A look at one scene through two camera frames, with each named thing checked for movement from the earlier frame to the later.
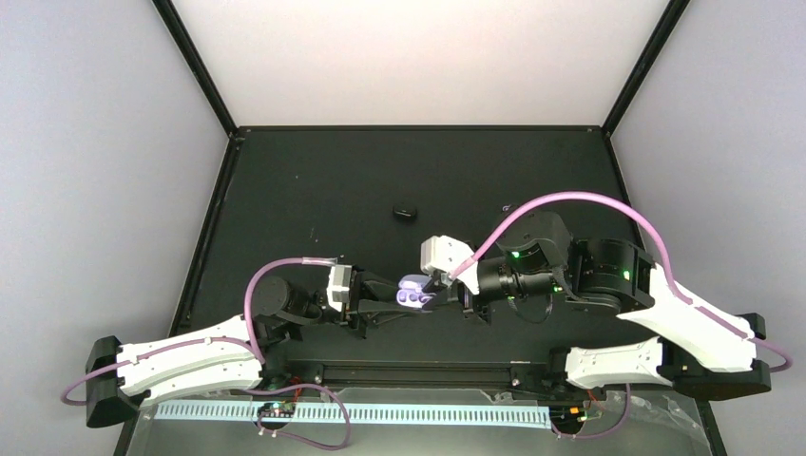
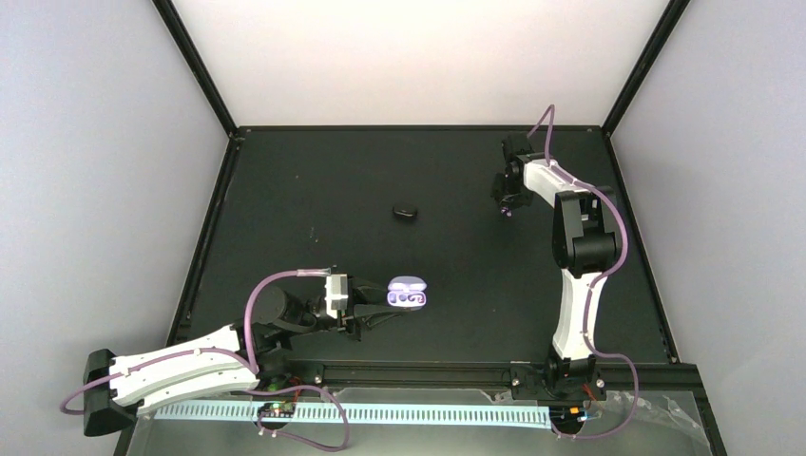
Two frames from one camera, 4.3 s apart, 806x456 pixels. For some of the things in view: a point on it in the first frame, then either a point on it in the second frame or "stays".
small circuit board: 277,409 stays
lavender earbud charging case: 411,288 stays
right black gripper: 468,303 to 523,199
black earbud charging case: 404,213 stays
